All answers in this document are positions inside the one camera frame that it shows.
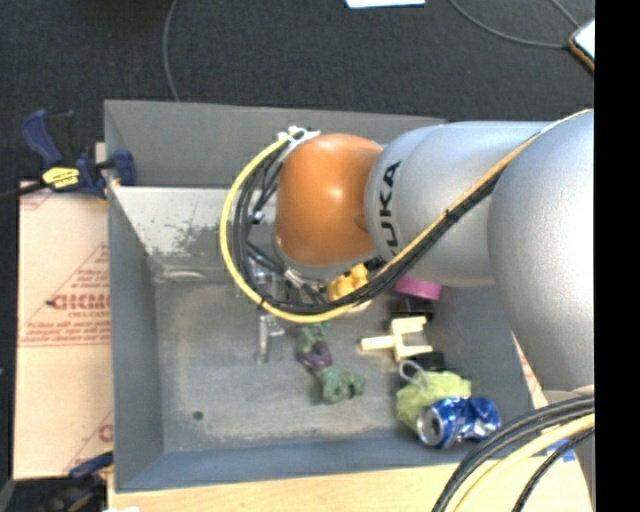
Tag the green toy figure, purple shorts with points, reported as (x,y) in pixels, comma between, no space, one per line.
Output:
(334,382)

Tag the brown cardboard board, red print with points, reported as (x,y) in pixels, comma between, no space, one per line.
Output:
(60,390)

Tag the crushed blue drink can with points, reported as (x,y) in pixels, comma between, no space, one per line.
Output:
(465,417)

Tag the light green mesh sponge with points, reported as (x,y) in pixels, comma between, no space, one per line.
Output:
(440,385)

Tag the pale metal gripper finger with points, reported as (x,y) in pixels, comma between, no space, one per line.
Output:
(263,340)
(277,330)

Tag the grey metal bin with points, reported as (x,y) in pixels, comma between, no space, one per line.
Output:
(215,390)

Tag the yellow toy figure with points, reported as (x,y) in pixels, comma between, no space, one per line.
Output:
(347,285)

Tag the cream plastic fork-shaped piece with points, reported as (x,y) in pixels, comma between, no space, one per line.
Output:
(404,336)

